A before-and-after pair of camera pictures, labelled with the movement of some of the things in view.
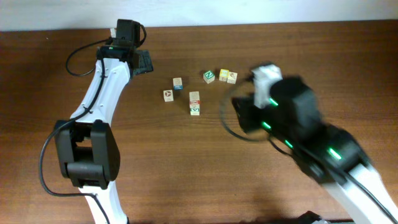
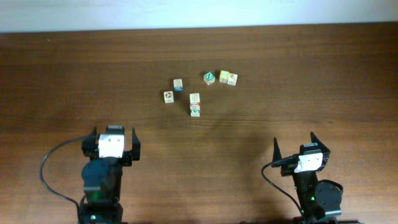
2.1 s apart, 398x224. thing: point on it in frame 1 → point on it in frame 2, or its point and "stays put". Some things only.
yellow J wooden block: [224, 74] stays put
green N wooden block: [208, 76] stays put
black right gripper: [240, 103] → [288, 168]
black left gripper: [145, 63] → [134, 144]
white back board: [38, 15] stays put
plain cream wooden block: [194, 96] stays put
